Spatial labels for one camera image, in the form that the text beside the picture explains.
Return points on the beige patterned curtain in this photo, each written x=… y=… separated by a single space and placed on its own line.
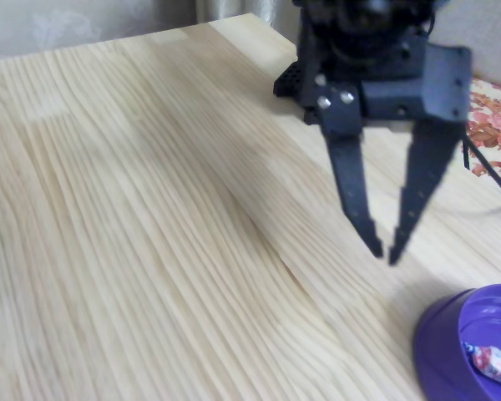
x=87 y=21

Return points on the black robot arm with base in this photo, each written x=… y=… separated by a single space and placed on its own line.
x=350 y=42

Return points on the purple plastic bowl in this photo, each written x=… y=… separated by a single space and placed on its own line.
x=438 y=355

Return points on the grey sofa backrest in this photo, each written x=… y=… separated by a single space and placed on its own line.
x=492 y=37

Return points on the candy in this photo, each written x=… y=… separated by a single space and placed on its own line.
x=494 y=364

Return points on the floral patterned cloth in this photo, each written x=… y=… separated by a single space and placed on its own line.
x=494 y=125

